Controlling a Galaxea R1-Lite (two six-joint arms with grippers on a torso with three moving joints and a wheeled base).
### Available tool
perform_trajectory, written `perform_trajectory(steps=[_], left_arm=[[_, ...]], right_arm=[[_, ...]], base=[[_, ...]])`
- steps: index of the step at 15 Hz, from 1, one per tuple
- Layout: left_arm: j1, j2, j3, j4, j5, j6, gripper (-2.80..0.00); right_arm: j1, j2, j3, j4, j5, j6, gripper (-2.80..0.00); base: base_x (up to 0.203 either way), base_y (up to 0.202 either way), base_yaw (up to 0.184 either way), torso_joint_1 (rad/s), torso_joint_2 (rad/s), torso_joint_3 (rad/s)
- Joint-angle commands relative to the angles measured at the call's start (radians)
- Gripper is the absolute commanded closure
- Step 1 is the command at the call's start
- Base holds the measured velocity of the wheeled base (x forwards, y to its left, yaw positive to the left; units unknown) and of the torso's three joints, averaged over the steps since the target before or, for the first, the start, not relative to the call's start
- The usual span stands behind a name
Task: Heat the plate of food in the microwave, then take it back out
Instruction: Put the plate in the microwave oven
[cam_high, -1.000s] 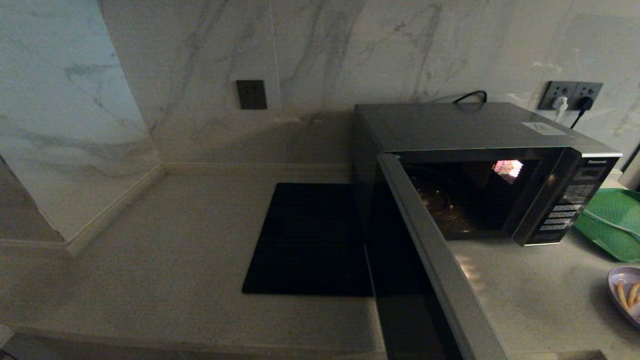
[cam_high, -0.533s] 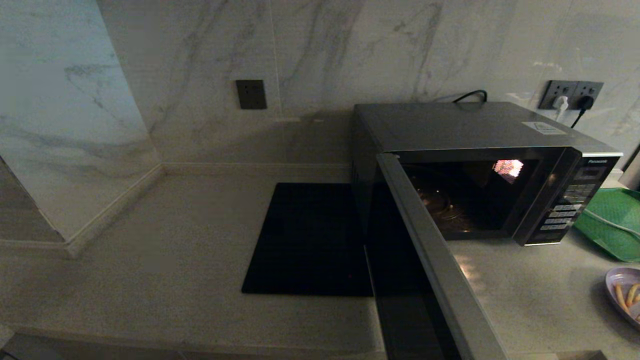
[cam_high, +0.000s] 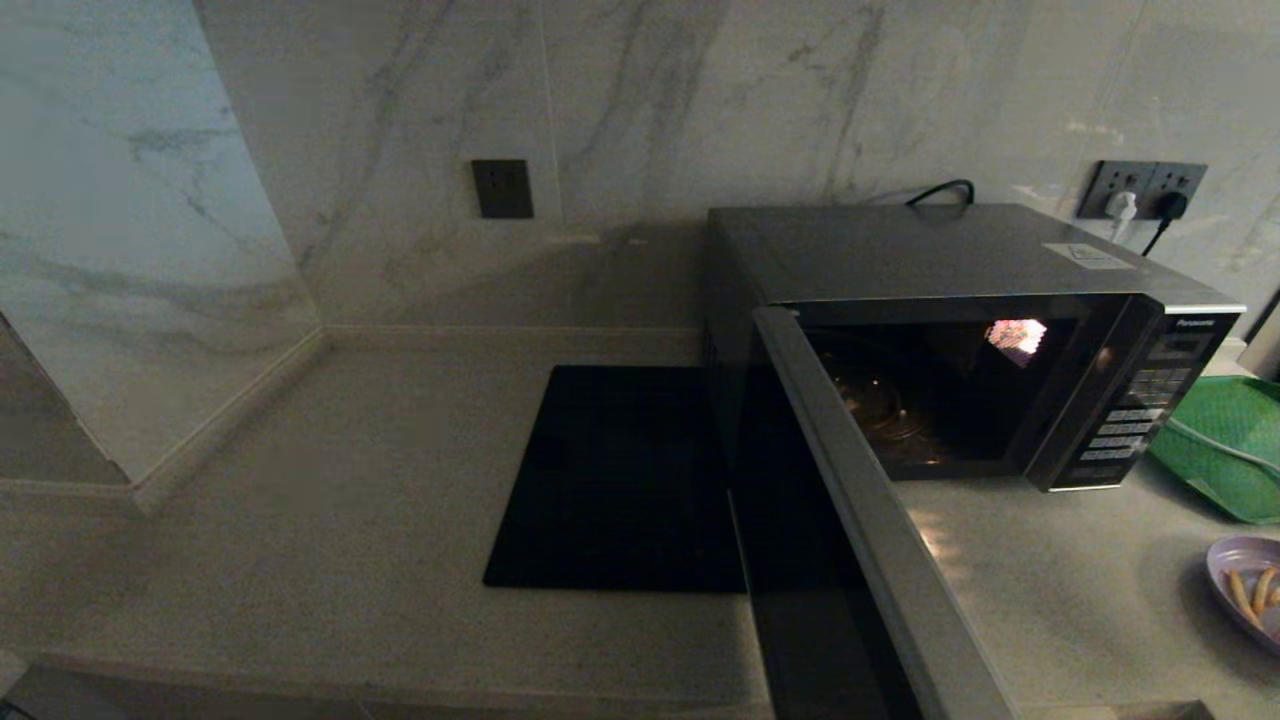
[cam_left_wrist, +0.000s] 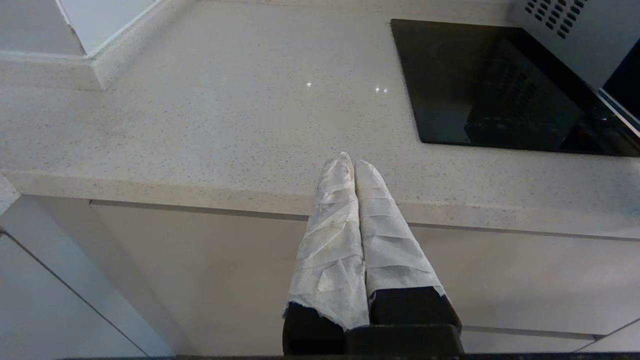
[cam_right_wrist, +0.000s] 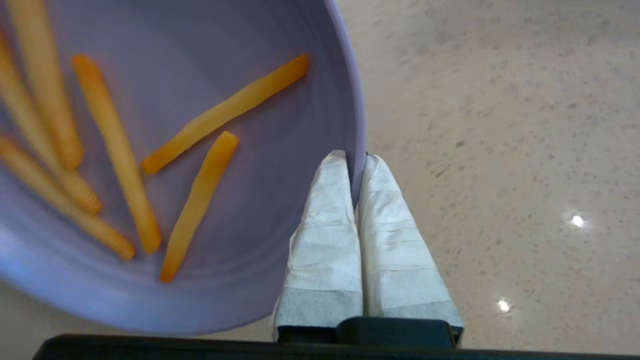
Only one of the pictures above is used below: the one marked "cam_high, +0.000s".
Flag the green plastic tray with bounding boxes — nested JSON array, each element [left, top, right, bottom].
[[1147, 375, 1280, 526]]

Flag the black induction cooktop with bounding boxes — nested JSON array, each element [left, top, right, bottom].
[[483, 365, 751, 593]]

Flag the dark double wall socket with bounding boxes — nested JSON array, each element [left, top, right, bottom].
[[1079, 160, 1209, 221]]

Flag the silver microwave oven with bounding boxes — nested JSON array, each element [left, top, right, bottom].
[[698, 205, 1248, 493]]

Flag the dark glass microwave door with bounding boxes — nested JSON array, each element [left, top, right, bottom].
[[728, 305, 1021, 720]]

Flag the white label sticker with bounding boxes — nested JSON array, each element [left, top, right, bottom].
[[1045, 242, 1138, 271]]

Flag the purple plate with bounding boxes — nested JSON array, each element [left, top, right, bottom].
[[1207, 535, 1280, 657]]

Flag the black power cable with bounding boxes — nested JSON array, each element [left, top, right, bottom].
[[905, 178, 1173, 259]]

